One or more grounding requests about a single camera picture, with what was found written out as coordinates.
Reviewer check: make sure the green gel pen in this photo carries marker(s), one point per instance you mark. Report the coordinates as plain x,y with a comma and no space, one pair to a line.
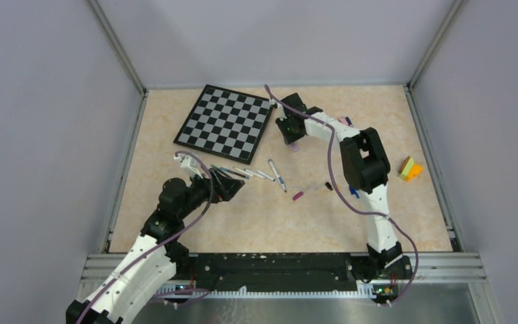
216,169

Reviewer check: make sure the yellow orange block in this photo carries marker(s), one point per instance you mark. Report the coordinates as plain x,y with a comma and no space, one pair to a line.
409,169

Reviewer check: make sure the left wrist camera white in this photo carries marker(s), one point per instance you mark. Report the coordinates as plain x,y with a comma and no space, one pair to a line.
191,165

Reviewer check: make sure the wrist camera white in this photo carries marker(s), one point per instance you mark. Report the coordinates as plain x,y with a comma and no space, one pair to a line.
191,165
278,109

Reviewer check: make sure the white marker blue cap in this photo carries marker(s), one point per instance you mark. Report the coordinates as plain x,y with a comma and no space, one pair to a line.
278,175

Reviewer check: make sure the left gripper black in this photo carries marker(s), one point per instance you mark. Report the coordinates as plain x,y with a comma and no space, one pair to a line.
224,187

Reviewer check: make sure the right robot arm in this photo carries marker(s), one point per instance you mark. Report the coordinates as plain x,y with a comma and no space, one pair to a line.
365,168

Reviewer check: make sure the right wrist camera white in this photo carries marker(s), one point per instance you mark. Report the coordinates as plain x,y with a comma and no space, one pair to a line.
278,109

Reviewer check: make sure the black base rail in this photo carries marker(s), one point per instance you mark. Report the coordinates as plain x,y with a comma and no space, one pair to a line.
287,272

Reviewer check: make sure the blue gel pen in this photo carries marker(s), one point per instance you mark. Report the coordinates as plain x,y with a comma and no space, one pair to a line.
234,173

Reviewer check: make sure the magenta marker cap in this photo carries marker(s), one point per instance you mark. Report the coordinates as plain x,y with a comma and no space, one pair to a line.
298,195

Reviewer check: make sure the black grey chessboard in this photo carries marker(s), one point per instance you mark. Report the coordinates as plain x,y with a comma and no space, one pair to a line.
226,123

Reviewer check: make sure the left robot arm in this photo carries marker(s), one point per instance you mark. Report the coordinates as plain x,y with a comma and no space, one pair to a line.
156,255

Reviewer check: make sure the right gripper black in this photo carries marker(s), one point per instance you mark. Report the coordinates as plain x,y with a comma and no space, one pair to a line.
281,125

